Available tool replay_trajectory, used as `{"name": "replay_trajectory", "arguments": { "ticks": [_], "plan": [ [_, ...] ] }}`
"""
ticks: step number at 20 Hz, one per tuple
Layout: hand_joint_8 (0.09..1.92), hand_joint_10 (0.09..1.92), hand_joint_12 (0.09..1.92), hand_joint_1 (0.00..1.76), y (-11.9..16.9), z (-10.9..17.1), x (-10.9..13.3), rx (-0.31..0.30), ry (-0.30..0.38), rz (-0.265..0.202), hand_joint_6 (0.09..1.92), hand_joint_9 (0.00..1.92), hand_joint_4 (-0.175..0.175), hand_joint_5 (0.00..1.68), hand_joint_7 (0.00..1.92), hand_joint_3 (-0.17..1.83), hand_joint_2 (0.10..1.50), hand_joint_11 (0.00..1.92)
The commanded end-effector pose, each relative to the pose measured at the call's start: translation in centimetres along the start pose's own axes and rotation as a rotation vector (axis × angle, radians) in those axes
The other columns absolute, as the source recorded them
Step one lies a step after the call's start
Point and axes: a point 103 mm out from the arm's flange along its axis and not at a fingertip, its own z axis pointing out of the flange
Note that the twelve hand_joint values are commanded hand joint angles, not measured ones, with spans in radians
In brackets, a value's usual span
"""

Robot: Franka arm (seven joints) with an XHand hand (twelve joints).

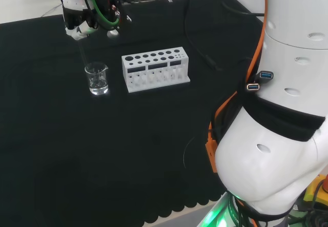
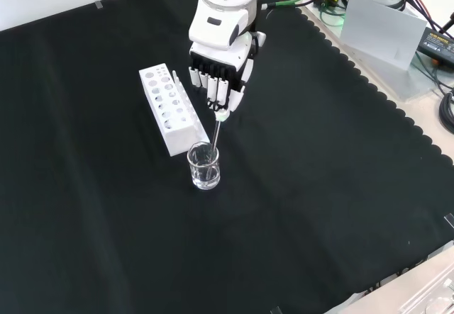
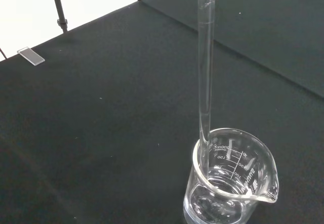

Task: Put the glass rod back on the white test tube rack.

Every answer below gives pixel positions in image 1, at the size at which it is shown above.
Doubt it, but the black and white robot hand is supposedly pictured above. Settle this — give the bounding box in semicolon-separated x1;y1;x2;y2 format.
61;0;133;41

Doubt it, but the white test tube rack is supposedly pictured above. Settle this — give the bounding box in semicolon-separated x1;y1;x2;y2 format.
121;47;191;93

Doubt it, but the black cable with ferrite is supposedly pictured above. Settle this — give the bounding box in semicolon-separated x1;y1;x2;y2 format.
183;0;225;72

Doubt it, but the blue USB plug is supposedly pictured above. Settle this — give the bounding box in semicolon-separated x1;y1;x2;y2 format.
246;82;261;92
259;70;275;80

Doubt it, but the orange cable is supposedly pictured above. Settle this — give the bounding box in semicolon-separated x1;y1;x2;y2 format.
204;0;269;174

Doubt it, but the black table cloth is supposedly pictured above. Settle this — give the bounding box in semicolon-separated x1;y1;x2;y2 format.
0;0;264;227

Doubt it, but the clear glass beaker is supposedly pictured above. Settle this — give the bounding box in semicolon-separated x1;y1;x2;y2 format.
84;61;109;96

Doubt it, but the yellow stop button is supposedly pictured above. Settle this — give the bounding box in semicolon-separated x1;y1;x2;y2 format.
303;173;328;205

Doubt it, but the green cable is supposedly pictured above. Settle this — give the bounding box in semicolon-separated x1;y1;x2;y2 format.
88;0;121;31

